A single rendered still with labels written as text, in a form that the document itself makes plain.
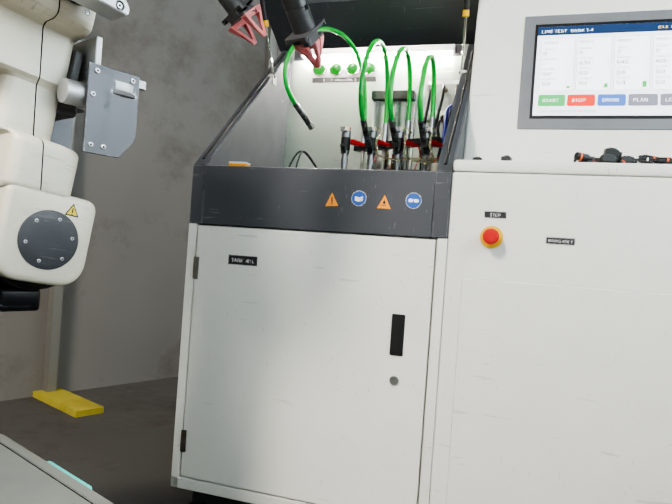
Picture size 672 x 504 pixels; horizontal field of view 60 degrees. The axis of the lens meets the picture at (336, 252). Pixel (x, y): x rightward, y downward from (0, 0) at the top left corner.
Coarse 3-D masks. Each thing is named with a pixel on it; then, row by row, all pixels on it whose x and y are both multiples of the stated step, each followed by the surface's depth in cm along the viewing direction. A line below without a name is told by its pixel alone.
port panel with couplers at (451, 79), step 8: (440, 72) 194; (448, 72) 193; (456, 72) 192; (440, 80) 194; (448, 80) 193; (456, 80) 192; (440, 88) 194; (448, 88) 193; (424, 96) 195; (440, 96) 194; (448, 96) 193; (424, 104) 195; (448, 104) 193; (424, 112) 195; (440, 112) 194; (440, 128) 194; (440, 136) 194
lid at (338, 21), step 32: (320, 0) 193; (352, 0) 189; (384, 0) 186; (416, 0) 184; (448, 0) 182; (288, 32) 206; (352, 32) 200; (384, 32) 197; (416, 32) 194; (448, 32) 192
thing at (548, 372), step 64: (512, 0) 170; (576, 0) 164; (640, 0) 159; (512, 64) 164; (512, 128) 159; (512, 192) 135; (576, 192) 131; (640, 192) 127; (448, 256) 139; (512, 256) 135; (576, 256) 131; (640, 256) 127; (448, 320) 139; (512, 320) 134; (576, 320) 130; (640, 320) 126; (448, 384) 138; (512, 384) 134; (576, 384) 130; (640, 384) 126; (448, 448) 138; (512, 448) 134; (576, 448) 130; (640, 448) 126
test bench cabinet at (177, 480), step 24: (192, 240) 159; (192, 264) 159; (192, 288) 159; (432, 312) 140; (432, 336) 140; (432, 360) 140; (432, 384) 139; (432, 408) 139; (432, 432) 139; (192, 480) 158
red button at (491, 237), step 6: (486, 228) 136; (492, 228) 136; (498, 228) 136; (480, 234) 137; (486, 234) 133; (492, 234) 132; (498, 234) 132; (480, 240) 137; (486, 240) 133; (492, 240) 132; (498, 240) 135; (486, 246) 136; (492, 246) 136
